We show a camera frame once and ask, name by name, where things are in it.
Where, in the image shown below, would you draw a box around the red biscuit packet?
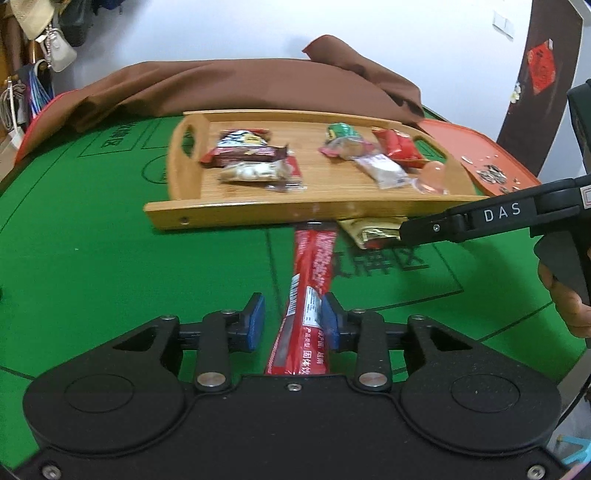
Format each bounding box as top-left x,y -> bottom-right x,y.
265,156 -> 308,193

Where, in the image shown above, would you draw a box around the green felt table mat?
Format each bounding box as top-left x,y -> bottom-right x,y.
0,107 -> 591,407

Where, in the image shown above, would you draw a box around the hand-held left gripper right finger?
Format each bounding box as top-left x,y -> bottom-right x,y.
321,293 -> 482,394

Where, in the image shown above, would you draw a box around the red door decoration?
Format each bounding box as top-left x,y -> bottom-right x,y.
526,41 -> 557,95

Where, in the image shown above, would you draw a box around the pink snack packet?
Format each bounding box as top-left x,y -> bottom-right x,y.
318,138 -> 377,160

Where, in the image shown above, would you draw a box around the white wall switch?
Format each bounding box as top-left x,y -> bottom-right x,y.
492,11 -> 515,40

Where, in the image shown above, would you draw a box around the dark brown door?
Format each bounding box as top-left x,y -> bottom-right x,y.
496,0 -> 585,178

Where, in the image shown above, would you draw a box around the person's right hand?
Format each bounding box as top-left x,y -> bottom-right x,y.
538,263 -> 591,341

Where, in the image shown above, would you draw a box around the white gold-heart candy packet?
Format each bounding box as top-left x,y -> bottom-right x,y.
218,160 -> 287,184

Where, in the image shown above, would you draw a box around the blue straps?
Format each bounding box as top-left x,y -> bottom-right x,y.
28,69 -> 51,116

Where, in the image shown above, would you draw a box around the scattered sunflower seeds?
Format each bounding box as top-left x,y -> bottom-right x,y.
462,154 -> 525,193

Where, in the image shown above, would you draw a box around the turquoise plastic object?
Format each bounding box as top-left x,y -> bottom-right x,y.
556,434 -> 591,467

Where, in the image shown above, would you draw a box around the long red stick packet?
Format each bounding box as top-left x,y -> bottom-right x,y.
264,222 -> 340,377

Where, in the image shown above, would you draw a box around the dark brown chocolate bar packet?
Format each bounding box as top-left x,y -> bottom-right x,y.
199,144 -> 289,168

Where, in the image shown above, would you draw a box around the black bag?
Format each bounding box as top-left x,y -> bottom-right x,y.
58,0 -> 100,47

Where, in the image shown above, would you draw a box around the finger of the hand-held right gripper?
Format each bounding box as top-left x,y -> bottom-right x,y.
398,176 -> 581,244

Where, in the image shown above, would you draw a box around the clear jelly cup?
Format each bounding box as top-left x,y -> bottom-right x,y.
409,161 -> 451,195

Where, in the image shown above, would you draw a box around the red and gold snack packet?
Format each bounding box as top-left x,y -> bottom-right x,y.
373,128 -> 430,168

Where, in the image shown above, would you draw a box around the brown cloth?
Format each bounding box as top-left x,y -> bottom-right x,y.
14,34 -> 424,164

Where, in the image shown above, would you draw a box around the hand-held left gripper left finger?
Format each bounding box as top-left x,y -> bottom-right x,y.
112,292 -> 267,394

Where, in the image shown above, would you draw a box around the beige hat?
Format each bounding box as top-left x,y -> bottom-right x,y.
9,0 -> 56,41

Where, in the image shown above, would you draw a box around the orange-red board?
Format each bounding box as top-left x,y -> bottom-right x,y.
418,119 -> 542,198

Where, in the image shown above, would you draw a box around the cream handbag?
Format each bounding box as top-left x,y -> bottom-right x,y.
45,25 -> 78,73

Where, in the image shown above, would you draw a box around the white cable bundle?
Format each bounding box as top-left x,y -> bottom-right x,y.
0,80 -> 24,139

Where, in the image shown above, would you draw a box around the wooden tray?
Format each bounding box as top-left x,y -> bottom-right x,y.
143,109 -> 491,232

